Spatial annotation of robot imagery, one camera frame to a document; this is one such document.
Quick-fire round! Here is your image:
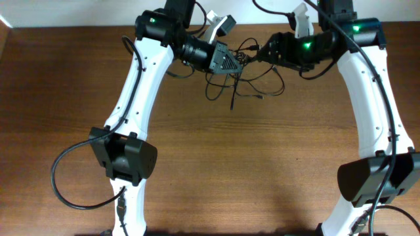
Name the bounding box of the black cable bundle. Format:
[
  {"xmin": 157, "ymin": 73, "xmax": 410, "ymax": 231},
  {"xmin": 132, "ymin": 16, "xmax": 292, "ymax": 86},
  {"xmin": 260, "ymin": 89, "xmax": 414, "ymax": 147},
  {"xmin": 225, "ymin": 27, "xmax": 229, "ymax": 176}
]
[{"xmin": 205, "ymin": 37, "xmax": 285, "ymax": 111}]

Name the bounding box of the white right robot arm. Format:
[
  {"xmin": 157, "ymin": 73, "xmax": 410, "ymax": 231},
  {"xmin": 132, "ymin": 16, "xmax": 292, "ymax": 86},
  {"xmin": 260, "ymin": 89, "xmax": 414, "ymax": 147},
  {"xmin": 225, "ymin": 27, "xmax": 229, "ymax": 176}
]
[{"xmin": 255, "ymin": 1, "xmax": 419, "ymax": 235}]

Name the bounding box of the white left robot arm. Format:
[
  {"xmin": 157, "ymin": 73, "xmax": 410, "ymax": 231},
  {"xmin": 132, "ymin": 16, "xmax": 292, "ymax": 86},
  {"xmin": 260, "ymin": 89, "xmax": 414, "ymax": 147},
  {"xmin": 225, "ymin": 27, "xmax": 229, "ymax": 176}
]
[{"xmin": 89, "ymin": 1, "xmax": 242, "ymax": 235}]

